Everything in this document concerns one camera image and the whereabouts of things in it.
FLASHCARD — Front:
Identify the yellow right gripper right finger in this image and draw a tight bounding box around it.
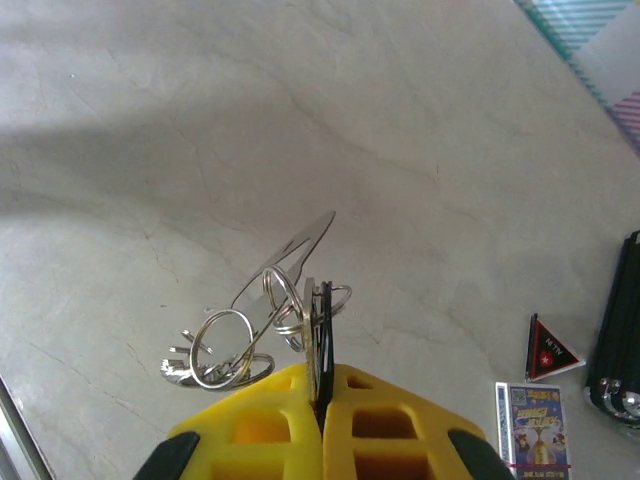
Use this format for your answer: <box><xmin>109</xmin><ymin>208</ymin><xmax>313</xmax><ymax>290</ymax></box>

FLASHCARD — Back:
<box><xmin>322</xmin><ymin>363</ymin><xmax>516</xmax><ymax>480</ymax></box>

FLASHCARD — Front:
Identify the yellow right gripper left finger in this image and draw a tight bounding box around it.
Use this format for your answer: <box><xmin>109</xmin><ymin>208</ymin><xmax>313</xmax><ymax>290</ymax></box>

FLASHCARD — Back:
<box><xmin>132</xmin><ymin>363</ymin><xmax>324</xmax><ymax>480</ymax></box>

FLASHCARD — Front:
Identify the silver keys and keyring bunch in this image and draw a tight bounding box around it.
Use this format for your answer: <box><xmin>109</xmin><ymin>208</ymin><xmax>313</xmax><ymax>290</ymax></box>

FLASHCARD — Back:
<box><xmin>159</xmin><ymin>209</ymin><xmax>352</xmax><ymax>407</ymax></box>

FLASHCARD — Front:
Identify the blue playing card box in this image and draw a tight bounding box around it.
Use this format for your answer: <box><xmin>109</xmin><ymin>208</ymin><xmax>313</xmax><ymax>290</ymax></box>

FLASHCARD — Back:
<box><xmin>494</xmin><ymin>380</ymin><xmax>574</xmax><ymax>480</ymax></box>

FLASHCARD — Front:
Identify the red black triangular token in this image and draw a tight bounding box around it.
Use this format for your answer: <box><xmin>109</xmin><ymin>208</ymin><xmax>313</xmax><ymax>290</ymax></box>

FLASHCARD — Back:
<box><xmin>523</xmin><ymin>313</ymin><xmax>586</xmax><ymax>384</ymax></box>

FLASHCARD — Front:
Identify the black ribbed aluminium case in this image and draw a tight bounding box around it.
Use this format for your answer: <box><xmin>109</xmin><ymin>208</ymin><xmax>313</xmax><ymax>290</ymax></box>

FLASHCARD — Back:
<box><xmin>583</xmin><ymin>229</ymin><xmax>640</xmax><ymax>426</ymax></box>

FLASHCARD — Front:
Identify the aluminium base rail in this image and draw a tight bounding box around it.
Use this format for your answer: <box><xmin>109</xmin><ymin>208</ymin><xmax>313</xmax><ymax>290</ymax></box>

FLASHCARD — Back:
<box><xmin>0</xmin><ymin>374</ymin><xmax>49</xmax><ymax>480</ymax></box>

